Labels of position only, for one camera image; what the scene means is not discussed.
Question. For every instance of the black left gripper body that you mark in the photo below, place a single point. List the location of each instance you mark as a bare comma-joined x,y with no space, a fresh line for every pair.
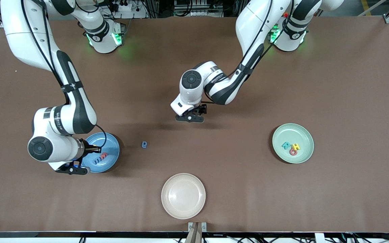
202,109

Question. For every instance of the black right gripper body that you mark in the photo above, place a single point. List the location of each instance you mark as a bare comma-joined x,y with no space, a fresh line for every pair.
87,146

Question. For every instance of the blue foam lowercase m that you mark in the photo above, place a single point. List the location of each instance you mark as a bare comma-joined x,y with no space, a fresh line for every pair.
97,161

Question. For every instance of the pink foam letter w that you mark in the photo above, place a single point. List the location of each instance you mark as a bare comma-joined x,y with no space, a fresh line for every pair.
104,156

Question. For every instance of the grey-blue foam letter a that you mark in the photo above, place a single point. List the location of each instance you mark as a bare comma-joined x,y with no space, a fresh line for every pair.
144,147

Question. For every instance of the teal foam letter R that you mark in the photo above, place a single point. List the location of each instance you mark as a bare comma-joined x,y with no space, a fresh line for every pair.
285,146

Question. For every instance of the pink foam letter Q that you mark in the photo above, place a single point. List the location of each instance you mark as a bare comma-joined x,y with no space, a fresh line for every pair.
292,153

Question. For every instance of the yellow foam letter H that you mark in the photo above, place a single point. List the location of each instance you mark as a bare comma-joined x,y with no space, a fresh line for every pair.
296,146

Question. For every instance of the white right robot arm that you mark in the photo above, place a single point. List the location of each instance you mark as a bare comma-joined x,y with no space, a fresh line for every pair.
22,30

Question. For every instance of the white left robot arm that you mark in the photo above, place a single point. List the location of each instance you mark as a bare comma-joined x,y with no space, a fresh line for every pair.
255,20

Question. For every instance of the blue round plate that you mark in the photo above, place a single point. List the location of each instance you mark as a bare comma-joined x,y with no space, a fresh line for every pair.
111,145

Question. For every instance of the beige round plate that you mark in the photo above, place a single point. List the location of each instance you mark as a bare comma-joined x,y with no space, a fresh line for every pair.
183,195

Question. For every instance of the pale green round plate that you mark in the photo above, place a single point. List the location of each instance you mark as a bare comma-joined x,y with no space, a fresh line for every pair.
299,135

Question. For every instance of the metal equipment rack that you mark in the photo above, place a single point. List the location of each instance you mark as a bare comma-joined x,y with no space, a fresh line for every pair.
198,6

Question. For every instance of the white power strip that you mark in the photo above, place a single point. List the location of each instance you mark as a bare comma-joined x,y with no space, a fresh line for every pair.
130,8

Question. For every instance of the brown wooden slat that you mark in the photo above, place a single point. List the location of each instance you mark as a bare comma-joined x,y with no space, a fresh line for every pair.
194,236

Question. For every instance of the metal table edge bracket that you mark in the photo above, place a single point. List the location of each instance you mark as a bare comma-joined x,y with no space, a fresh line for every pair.
204,226

